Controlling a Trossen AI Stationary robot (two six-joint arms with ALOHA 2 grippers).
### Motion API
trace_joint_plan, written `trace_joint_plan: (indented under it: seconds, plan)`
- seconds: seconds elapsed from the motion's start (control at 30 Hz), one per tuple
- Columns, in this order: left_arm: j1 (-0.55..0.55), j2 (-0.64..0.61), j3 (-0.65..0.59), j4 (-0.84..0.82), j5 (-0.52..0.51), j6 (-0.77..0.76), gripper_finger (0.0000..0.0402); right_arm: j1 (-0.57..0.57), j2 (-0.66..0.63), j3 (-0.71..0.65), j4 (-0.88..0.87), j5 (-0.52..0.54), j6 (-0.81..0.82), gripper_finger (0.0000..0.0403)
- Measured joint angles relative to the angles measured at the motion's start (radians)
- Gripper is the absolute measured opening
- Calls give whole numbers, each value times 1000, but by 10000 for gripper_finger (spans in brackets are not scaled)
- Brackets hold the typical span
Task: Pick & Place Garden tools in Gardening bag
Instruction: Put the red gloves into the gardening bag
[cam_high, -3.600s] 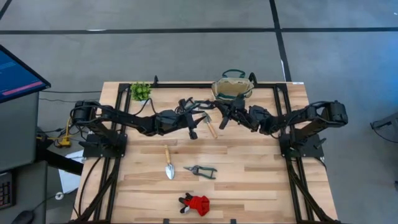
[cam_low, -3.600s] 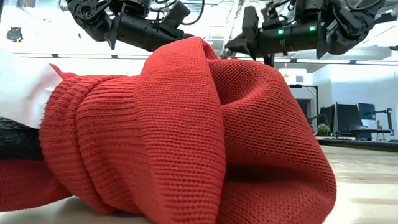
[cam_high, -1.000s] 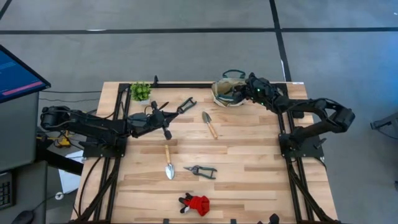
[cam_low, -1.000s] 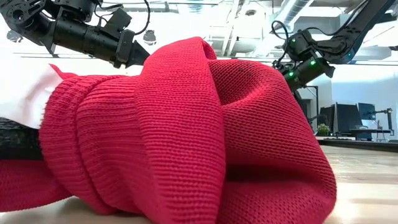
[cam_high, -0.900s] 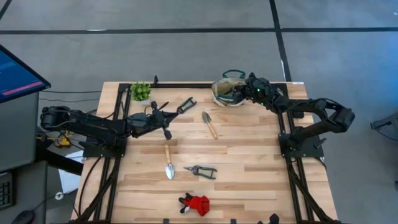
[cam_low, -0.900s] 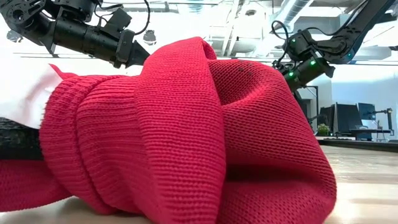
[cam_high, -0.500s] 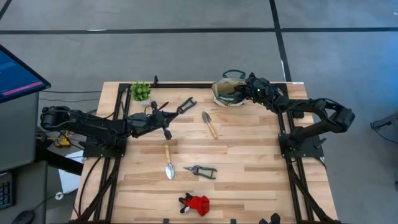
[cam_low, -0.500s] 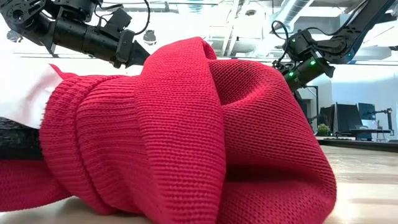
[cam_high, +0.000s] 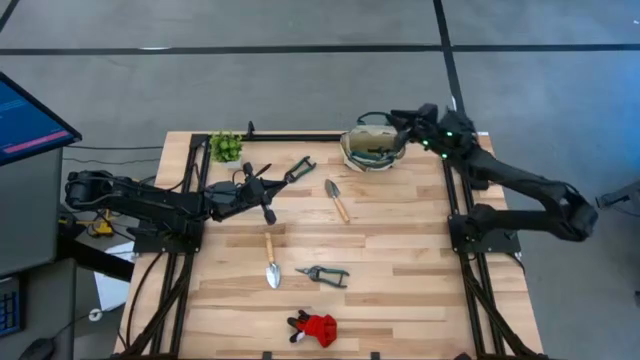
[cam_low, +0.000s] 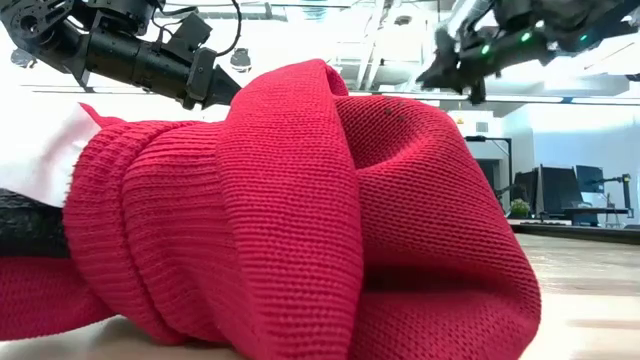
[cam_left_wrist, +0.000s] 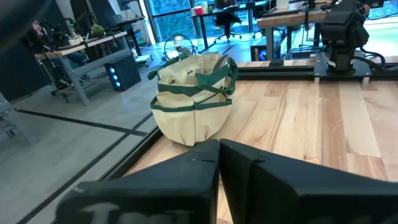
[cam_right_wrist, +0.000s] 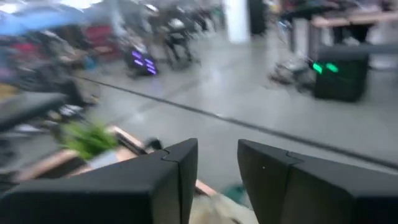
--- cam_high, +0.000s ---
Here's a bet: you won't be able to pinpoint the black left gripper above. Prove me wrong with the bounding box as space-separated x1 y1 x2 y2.
207 162 290 226

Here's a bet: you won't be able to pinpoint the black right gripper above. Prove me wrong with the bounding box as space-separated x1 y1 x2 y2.
387 103 441 151

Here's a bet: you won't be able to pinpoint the green-handled pruning shears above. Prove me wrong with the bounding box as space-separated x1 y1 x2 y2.
283 155 318 184
294 264 351 290

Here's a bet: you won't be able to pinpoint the beige green-trimmed gardening bag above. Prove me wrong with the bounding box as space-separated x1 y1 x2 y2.
339 111 409 174

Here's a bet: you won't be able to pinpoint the wooden-handled steel trowel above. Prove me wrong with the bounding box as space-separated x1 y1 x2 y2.
323 178 352 225
263 231 283 291

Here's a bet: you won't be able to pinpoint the red black gardening glove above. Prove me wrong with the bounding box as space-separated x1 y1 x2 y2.
286 309 339 349

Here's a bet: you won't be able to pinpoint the small green potted plant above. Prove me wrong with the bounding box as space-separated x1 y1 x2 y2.
208 130 245 169

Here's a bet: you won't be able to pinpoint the yellow power strip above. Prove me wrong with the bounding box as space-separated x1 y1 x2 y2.
74 209 117 239

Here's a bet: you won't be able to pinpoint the black desk strut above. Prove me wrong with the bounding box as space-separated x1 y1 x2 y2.
57 234 136 284

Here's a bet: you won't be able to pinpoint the white paper sheet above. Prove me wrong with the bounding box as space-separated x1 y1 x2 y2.
93 242 136 312

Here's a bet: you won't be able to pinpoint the black stand leg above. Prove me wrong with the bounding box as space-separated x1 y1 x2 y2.
594 179 640 218

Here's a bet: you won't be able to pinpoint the grey computer cabinet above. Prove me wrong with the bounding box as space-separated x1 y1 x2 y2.
0 147 66 279

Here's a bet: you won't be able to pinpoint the blue-screen computer monitor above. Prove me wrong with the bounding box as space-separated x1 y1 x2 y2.
0 70 83 168

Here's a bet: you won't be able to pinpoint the black computer mouse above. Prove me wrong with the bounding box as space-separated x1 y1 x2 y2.
18 337 57 360

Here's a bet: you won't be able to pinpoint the backlit black keyboard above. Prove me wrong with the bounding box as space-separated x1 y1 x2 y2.
0 274 24 339

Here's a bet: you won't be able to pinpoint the black aluminium table frame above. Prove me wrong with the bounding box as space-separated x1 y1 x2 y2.
112 121 551 360

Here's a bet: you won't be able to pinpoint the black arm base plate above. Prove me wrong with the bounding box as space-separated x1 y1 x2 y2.
447 213 522 255
132 214 205 255

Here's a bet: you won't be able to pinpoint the black floor cable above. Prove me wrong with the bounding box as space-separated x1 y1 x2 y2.
62 156 162 167

